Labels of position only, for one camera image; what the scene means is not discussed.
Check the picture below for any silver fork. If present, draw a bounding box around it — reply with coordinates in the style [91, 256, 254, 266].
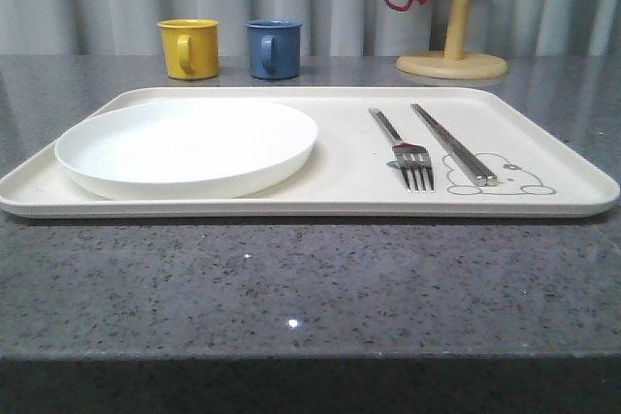
[369, 108, 435, 192]

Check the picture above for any white round plate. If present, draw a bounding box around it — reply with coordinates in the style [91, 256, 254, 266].
[54, 98, 318, 201]

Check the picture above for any blue mug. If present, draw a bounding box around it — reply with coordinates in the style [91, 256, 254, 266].
[245, 19, 303, 80]

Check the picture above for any yellow mug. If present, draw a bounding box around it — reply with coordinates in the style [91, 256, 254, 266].
[157, 18, 219, 80]

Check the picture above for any wooden mug tree stand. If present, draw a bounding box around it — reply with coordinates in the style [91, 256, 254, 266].
[396, 0, 508, 80]

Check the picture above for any beige rabbit serving tray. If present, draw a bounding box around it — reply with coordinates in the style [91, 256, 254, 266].
[1, 87, 620, 218]

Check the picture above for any grey curtain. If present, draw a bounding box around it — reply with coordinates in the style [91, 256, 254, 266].
[1, 0, 620, 58]

